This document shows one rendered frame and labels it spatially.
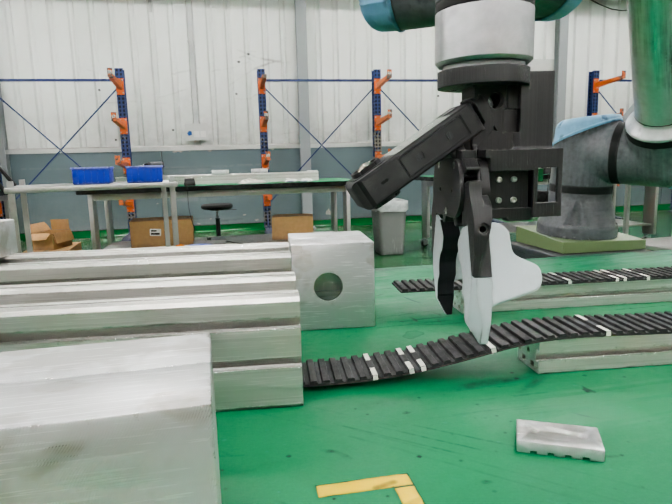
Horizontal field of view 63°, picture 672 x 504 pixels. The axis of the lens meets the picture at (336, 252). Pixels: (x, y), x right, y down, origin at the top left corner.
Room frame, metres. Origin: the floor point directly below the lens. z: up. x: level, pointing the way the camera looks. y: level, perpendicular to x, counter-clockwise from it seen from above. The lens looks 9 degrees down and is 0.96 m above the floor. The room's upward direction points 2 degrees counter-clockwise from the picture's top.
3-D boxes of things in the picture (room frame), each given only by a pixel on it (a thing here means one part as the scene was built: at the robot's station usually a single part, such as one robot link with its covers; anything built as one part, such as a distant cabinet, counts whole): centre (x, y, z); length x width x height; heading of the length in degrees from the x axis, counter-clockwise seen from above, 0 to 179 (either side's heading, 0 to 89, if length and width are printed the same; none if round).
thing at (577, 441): (0.33, -0.14, 0.78); 0.05 x 0.03 x 0.01; 73
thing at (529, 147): (0.45, -0.13, 0.97); 0.09 x 0.08 x 0.12; 96
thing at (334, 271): (0.65, 0.01, 0.83); 0.12 x 0.09 x 0.10; 6
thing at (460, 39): (0.46, -0.12, 1.05); 0.08 x 0.08 x 0.05
